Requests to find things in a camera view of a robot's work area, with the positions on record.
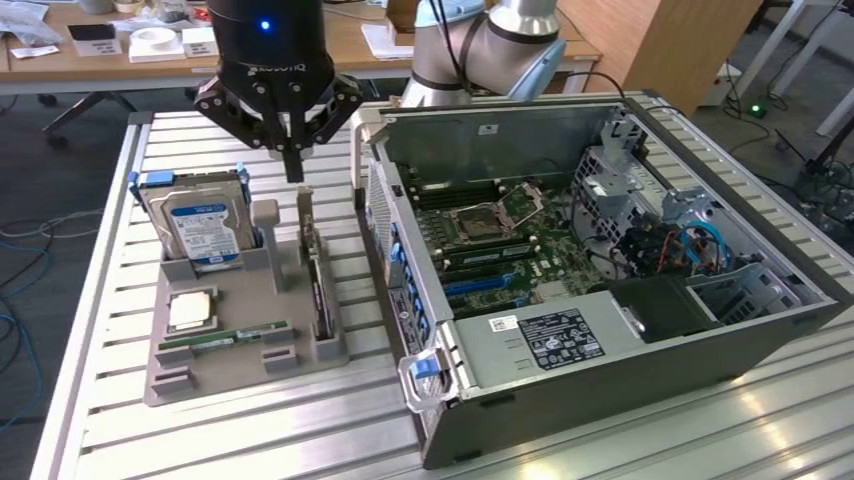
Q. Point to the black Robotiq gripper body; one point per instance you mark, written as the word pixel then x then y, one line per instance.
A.
pixel 274 45

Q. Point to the green Nvidia graphics card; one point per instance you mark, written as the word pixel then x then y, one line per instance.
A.
pixel 323 300

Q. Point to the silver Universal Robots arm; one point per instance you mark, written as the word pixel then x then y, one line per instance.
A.
pixel 454 75

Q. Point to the white labelled box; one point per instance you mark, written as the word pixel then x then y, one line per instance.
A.
pixel 196 42

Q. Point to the red packet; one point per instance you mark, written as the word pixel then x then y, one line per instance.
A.
pixel 200 16

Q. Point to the white paper stack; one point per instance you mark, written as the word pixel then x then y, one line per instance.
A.
pixel 387 45

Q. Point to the flat white box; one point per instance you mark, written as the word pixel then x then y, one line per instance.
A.
pixel 156 56

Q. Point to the clear bag with dark contents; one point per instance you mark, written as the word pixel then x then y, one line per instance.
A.
pixel 167 12

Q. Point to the white tape roll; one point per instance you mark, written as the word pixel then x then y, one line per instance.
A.
pixel 152 39

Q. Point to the black desk leg with casters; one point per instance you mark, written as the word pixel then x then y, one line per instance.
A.
pixel 80 112

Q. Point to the beige tape roll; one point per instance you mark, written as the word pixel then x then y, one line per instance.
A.
pixel 127 6

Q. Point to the hard disk with blue carrier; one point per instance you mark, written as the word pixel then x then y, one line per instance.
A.
pixel 200 225

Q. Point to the black RAM slot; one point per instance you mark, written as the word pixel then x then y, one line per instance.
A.
pixel 458 198
pixel 460 204
pixel 454 185
pixel 455 192

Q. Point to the white box with black top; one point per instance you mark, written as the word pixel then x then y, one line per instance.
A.
pixel 93 40

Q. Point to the wooden desk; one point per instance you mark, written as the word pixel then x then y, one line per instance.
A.
pixel 580 50
pixel 67 70

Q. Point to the grey cup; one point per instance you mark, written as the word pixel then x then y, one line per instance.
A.
pixel 96 6

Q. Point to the white card with red print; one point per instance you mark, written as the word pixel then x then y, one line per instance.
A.
pixel 33 51

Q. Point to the CPU socket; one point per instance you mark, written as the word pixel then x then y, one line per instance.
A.
pixel 483 225

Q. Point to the clear plastic bag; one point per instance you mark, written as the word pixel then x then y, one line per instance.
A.
pixel 23 22

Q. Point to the metal socket cover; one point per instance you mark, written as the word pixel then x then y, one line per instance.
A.
pixel 530 205

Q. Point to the RAM stick with white label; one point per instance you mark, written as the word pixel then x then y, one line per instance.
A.
pixel 487 256

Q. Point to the long black expansion slot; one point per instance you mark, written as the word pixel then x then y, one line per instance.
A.
pixel 470 273

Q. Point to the silver CPU chip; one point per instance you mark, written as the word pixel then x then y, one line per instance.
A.
pixel 189 310

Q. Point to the blue expansion slot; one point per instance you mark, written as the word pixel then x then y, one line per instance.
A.
pixel 476 286

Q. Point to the green motherboard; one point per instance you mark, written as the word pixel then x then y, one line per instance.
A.
pixel 554 260

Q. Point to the perforated metal drive cage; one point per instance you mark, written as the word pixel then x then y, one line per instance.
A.
pixel 614 195

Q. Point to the green RAM stick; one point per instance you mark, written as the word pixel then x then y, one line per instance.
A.
pixel 220 336

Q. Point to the grey power supply unit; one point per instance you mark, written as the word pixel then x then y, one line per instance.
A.
pixel 487 350

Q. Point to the grey parts rack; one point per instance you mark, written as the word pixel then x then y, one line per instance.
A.
pixel 227 385

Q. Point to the blue case latch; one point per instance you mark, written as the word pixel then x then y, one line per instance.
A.
pixel 423 375

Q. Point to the black device with green light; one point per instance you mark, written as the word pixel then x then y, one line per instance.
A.
pixel 757 109

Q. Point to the black open PC case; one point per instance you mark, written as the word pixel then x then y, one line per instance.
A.
pixel 600 400

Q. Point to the grey metal disk bay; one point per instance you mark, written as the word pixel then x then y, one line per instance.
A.
pixel 747 295

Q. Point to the black tripod stand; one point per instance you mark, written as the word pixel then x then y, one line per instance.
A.
pixel 827 160

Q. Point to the white switch box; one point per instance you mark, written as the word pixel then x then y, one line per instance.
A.
pixel 726 85

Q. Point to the white desk frame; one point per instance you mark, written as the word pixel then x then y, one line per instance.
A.
pixel 834 117

